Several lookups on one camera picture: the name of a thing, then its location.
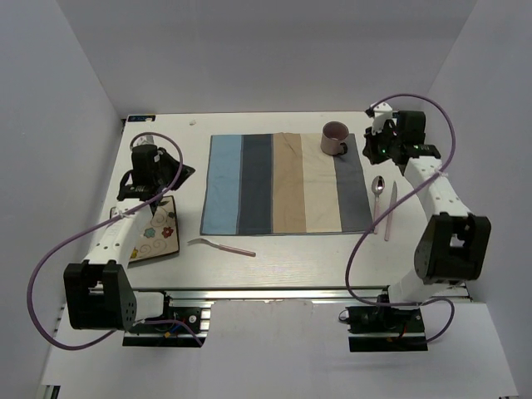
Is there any pink handled spoon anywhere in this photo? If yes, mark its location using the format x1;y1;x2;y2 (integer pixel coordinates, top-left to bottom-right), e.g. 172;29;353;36
371;175;386;221

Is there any striped cloth placemat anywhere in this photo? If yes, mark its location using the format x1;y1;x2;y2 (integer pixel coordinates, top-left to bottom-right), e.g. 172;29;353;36
200;133;372;236

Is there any pink handled fork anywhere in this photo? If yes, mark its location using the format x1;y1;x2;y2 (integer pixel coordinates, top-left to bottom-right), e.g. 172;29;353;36
187;238;256;258

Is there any aluminium table rail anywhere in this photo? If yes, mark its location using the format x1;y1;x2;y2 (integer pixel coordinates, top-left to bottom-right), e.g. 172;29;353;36
135;285;472;302

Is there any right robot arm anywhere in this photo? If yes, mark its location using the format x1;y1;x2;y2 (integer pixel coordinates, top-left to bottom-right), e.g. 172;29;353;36
362;103;491;332

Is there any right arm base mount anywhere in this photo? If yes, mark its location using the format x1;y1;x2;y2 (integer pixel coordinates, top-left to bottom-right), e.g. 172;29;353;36
338;305;428;353

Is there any purple ceramic mug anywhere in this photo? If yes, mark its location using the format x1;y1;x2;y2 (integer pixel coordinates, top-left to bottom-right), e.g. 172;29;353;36
320;121;349;156

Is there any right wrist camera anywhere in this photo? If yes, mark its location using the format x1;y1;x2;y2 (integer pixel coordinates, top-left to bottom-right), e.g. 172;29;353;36
365;101;394;135

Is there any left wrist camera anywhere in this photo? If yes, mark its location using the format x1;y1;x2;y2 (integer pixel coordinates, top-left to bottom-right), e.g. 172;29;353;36
130;133;155;150

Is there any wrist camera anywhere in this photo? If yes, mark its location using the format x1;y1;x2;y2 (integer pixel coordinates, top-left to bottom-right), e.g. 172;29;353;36
130;133;155;150
365;101;394;135

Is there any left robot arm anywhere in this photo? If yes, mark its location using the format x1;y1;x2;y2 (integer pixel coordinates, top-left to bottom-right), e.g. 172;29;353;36
63;144;195;332

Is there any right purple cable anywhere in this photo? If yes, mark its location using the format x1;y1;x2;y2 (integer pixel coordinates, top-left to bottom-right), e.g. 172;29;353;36
345;92;458;342

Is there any pink handled knife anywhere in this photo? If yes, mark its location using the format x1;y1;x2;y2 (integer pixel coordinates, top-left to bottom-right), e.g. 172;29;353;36
384;181;398;242

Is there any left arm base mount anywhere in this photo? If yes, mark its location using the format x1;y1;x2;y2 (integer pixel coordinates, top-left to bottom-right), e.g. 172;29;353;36
122;292;213;348

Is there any left blue table label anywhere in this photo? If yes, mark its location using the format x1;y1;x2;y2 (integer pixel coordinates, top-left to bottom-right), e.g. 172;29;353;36
126;115;156;123

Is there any square floral plate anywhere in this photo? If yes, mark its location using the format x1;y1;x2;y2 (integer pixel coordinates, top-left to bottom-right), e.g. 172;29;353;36
130;195;180;263

